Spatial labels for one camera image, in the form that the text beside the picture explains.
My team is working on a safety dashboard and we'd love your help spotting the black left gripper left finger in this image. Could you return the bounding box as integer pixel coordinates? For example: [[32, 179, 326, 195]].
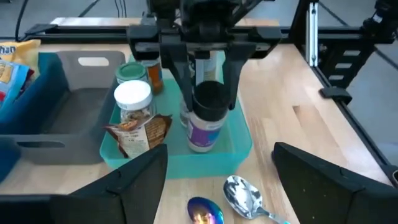
[[0, 143, 169, 224]]

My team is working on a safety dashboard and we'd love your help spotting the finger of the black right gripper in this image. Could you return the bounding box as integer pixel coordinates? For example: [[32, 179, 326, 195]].
[[221, 42, 258, 111], [159, 42, 196, 113]]

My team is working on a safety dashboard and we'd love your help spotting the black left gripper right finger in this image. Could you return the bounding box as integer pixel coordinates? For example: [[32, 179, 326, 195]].
[[271, 142, 398, 224]]

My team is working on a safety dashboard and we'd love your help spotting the black lid orange spice jar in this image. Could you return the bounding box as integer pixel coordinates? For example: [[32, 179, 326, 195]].
[[141, 58, 165, 96]]

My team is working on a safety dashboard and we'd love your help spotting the green lid herb jar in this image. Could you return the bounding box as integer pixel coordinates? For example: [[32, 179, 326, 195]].
[[114, 61, 149, 86]]

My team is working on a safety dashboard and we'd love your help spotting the white lid seasoning jar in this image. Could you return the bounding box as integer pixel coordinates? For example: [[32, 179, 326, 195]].
[[113, 80, 156, 124]]

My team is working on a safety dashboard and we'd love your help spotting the black lid purple label jar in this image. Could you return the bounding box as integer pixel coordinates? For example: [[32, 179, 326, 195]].
[[186, 80, 233, 153]]

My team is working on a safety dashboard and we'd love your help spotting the brown taco seasoning packet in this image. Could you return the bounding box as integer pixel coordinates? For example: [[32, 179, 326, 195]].
[[103, 113, 174, 159]]

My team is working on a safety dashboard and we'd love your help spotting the silver spoon patterned handle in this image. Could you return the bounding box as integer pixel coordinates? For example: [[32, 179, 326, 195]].
[[223, 175, 292, 224]]

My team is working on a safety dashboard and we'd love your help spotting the iridescent spoon patterned handle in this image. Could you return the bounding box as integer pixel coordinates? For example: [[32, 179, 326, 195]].
[[187, 196, 225, 224]]

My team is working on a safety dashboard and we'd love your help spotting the yellow blue ramen packet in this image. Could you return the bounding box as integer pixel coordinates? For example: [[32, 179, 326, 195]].
[[0, 60, 30, 108]]

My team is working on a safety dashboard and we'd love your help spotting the silver aluminium extrusion bar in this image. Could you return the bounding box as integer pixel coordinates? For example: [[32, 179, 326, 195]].
[[305, 1, 320, 68]]

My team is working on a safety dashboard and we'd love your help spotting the grey plastic bin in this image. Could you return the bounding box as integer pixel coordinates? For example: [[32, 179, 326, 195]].
[[0, 50, 127, 166]]

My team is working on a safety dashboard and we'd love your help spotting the teal translucent plastic bin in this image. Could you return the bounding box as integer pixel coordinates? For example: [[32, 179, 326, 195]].
[[99, 51, 253, 180]]

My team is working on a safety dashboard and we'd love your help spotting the blue plastic bin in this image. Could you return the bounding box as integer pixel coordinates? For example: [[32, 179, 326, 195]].
[[0, 52, 72, 184]]

